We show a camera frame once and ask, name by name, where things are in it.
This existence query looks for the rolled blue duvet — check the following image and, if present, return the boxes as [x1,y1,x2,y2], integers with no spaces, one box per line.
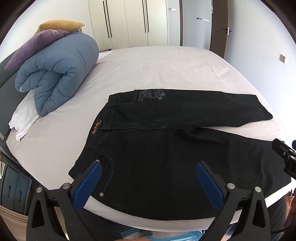
[15,32,100,117]

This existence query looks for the grey headboard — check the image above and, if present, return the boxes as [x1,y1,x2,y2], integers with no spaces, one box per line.
[0,58,21,142]

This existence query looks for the white crumpled pillowcase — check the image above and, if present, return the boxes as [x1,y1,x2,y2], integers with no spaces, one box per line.
[9,93,41,142]

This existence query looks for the person's dark grey trousers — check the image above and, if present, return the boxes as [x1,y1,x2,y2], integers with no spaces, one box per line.
[266,197,293,241]

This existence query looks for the black denim pants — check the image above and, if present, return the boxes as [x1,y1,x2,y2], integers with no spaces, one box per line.
[68,88,292,220]

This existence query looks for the dark door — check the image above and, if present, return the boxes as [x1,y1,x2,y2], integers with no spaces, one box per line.
[210,0,232,59]

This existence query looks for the dark grey nightstand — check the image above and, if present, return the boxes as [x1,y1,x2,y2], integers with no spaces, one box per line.
[0,153,33,214]

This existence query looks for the white folded cloth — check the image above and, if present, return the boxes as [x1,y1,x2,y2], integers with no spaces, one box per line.
[97,49,114,62]

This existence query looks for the bed with white sheet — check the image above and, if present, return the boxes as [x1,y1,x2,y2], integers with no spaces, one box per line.
[6,46,296,232]

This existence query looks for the yellow pillow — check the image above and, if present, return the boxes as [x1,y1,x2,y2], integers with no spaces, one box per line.
[38,20,85,33]

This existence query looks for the cream wardrobe with black handles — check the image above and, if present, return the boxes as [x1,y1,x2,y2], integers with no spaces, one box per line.
[88,0,181,50]

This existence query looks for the purple pillow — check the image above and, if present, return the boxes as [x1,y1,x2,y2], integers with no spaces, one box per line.
[4,29,70,70]

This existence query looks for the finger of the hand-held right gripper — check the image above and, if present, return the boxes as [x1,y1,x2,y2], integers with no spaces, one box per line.
[272,138,296,161]
[284,160,296,179]

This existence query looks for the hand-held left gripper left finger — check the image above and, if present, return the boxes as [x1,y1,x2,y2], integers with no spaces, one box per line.
[26,160,103,241]

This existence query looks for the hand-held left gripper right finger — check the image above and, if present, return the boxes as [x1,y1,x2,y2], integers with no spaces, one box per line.
[195,161,270,241]

